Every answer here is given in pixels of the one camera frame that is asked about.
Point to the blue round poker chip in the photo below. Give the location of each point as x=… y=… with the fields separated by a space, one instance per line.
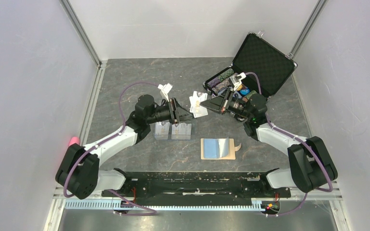
x=244 y=92

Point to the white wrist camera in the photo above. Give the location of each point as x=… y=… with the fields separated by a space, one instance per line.
x=164 y=90
x=235 y=80

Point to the pink cylindrical object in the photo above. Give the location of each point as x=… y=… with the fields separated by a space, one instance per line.
x=74 y=140

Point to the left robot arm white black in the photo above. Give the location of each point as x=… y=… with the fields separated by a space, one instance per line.
x=79 y=172

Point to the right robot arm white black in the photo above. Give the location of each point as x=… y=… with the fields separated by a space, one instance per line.
x=310 y=164

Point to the pink brown poker chip row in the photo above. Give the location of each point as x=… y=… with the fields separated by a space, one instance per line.
x=222 y=86

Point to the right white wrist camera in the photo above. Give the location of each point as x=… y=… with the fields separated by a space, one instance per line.
x=235 y=80

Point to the purple green poker chip row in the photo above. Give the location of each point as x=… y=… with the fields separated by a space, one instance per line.
x=220 y=78

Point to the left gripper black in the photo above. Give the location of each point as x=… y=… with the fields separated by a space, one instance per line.
x=177 y=113

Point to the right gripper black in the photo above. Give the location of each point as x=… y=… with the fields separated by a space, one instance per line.
x=226 y=100

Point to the white toothed cable rail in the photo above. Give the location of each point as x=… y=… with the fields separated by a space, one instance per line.
x=114 y=204

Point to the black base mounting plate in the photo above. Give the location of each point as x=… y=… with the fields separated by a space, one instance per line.
x=199 y=188

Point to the green poker chip stack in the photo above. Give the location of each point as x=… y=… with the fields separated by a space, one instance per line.
x=249 y=95

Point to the clear sleeve with credit cards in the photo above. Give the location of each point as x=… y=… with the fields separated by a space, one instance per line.
x=168 y=131

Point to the black poker chip case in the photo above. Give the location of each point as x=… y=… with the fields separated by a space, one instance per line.
x=271 y=66

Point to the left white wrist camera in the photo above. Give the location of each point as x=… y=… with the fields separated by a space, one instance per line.
x=164 y=90

